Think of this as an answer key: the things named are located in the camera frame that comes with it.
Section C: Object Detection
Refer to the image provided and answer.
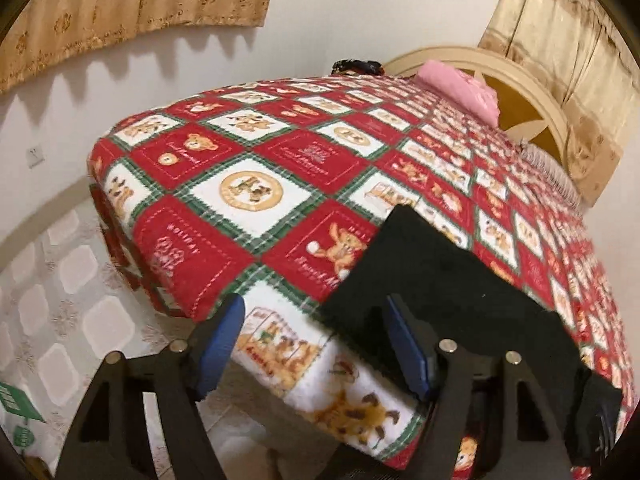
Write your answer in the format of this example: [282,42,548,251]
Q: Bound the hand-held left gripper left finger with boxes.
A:
[54,292,247,480]

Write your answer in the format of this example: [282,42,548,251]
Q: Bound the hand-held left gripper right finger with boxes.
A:
[382,294,573,480]

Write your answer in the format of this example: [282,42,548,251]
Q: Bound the black pants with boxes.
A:
[320,205,626,468]

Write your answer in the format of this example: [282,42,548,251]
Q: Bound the red checked printed blanket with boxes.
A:
[87,75,636,480]

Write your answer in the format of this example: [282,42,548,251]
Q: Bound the green and white box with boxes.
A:
[0,382,46,461]

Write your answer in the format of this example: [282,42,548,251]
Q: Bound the pink pillow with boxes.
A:
[416,59,501,128]

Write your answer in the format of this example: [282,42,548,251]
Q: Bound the cream wooden headboard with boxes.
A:
[382,46,583,196]

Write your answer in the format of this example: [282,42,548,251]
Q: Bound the black object beside bed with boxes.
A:
[332,59,385,76]

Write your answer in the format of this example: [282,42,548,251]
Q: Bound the beige floral curtain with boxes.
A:
[477,0,640,208]
[0,0,281,95]

